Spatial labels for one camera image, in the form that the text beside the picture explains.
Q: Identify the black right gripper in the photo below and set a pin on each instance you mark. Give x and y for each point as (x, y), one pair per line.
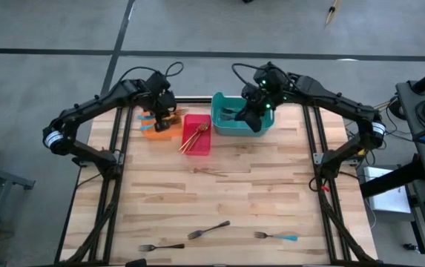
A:
(256, 100)

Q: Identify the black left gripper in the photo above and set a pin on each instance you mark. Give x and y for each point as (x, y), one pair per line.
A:
(164, 105)

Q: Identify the black fork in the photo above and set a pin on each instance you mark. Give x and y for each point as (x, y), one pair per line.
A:
(193, 234)
(144, 247)

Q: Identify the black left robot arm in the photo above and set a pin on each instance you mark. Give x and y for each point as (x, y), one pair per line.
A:
(97, 101)

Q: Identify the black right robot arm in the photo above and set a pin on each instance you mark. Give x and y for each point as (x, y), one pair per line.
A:
(331, 97)

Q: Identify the orange plastic bin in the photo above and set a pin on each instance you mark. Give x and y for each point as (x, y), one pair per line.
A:
(164, 135)

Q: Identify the teal plastic bin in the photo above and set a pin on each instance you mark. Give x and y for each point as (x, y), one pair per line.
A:
(230, 131)

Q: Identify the red plastic bin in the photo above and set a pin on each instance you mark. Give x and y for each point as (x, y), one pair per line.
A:
(201, 146)

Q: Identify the wooden stick with black tip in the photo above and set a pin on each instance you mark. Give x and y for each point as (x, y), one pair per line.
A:
(331, 15)

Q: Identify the black metal beam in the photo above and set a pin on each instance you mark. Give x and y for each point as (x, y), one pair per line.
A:
(390, 181)

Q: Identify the gray cart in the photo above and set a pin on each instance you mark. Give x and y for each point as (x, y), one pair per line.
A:
(406, 111)

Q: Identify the white box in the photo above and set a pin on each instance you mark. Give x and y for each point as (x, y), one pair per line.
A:
(386, 200)

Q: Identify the gray metal desk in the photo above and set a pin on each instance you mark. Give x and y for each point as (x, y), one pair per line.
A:
(4, 178)

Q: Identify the small black floor object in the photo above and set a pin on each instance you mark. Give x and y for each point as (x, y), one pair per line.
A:
(409, 247)

